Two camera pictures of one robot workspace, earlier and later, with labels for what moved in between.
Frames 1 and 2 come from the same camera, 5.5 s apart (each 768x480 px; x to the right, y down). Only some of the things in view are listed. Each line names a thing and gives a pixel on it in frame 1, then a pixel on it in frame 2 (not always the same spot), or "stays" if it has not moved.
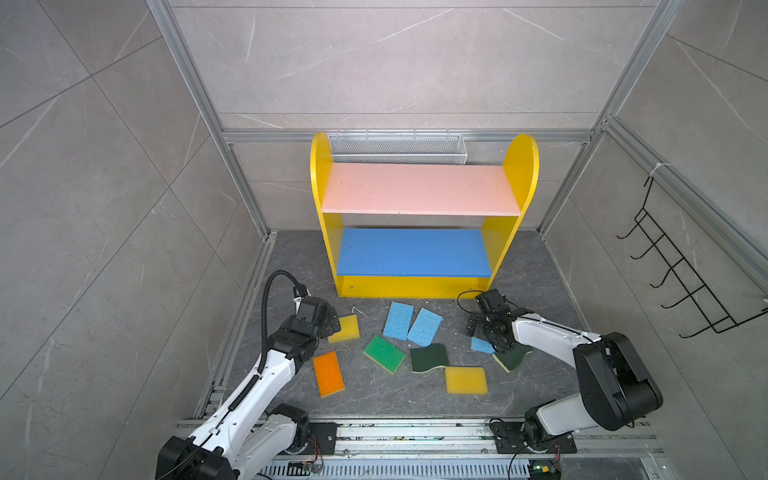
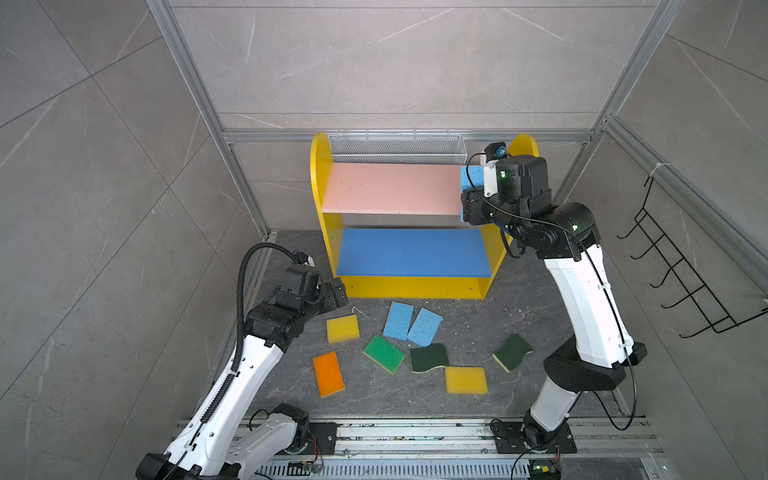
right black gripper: x=479 y=321 -> x=473 y=203
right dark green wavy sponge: x=513 y=356 stays
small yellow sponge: x=349 y=329 stays
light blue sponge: x=398 y=321 stays
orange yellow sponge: x=329 y=374 stays
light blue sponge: x=425 y=327 stays
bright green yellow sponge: x=384 y=353 stays
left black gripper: x=328 y=327 -> x=329 y=301
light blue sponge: x=481 y=345 -> x=476 y=174
